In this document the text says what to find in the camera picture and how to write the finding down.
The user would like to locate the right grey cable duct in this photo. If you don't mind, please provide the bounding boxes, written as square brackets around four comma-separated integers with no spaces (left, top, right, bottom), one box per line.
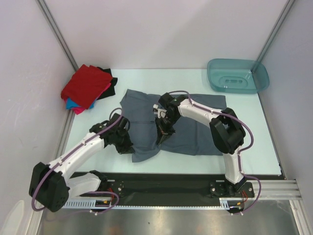
[220,198,245,210]

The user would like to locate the blue folded t shirt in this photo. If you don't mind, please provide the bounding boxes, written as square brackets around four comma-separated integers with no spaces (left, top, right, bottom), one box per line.
[66,98,86,110]

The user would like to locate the aluminium corner post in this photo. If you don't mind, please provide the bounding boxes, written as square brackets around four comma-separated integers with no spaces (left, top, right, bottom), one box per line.
[256,0,297,63]
[35,0,79,71]

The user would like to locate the aluminium front frame rail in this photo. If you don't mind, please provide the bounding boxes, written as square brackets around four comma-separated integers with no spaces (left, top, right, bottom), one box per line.
[34,178,304,199]

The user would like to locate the left aluminium side rail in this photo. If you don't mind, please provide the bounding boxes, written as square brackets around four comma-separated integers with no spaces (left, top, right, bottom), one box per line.
[55,111,75,159]

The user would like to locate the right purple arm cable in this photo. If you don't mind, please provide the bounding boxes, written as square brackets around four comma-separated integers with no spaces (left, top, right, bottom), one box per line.
[167,90,262,216]

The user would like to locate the aluminium side rail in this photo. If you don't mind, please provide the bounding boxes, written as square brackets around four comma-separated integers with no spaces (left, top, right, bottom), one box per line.
[258,93,286,179]
[55,111,75,159]

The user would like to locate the black folded t shirt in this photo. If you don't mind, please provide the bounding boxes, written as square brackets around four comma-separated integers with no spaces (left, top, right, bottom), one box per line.
[97,67,118,100]

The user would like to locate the grey cable duct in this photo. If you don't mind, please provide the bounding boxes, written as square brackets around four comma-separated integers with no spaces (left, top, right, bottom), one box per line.
[220,198,245,210]
[63,198,112,209]

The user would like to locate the pink folded t shirt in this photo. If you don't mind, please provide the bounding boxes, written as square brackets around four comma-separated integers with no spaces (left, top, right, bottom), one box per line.
[71,83,111,115]

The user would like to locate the teal transparent plastic bin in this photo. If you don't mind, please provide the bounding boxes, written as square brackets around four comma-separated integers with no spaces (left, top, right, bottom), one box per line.
[207,59,269,94]

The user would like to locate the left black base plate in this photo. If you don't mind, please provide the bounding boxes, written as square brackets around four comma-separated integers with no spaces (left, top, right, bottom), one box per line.
[80,177,124,197]

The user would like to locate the grey blue polo shirt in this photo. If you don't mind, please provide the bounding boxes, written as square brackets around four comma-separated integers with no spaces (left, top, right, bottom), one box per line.
[120,90,222,163]

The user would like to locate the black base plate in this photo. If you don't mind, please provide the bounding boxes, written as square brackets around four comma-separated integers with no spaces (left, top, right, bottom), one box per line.
[209,180,255,198]
[80,177,124,197]

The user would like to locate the left aluminium corner post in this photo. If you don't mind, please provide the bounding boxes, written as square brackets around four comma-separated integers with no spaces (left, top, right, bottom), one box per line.
[35,0,79,71]

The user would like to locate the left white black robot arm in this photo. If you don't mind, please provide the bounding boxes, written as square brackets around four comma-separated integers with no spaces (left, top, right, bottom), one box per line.
[29,114,134,212]

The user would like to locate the red folded t shirt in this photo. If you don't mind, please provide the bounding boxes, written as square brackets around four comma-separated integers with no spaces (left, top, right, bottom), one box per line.
[61,65,113,109]

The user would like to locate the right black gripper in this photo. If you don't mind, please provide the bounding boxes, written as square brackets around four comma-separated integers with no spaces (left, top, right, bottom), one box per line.
[155,112,180,145]

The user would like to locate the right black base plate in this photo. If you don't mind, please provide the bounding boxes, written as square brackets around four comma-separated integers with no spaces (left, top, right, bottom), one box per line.
[209,180,255,198]

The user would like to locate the right aluminium corner post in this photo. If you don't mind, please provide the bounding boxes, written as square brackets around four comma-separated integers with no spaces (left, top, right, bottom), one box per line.
[256,0,297,63]

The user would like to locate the right aluminium side rail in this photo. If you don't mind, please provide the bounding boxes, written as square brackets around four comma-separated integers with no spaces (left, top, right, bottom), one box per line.
[258,93,286,179]

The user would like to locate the left grey cable duct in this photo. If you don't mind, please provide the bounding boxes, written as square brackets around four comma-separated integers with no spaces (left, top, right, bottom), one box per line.
[63,198,112,209]

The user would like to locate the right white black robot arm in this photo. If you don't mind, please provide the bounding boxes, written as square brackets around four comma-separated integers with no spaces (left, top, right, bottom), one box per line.
[153,93,246,196]

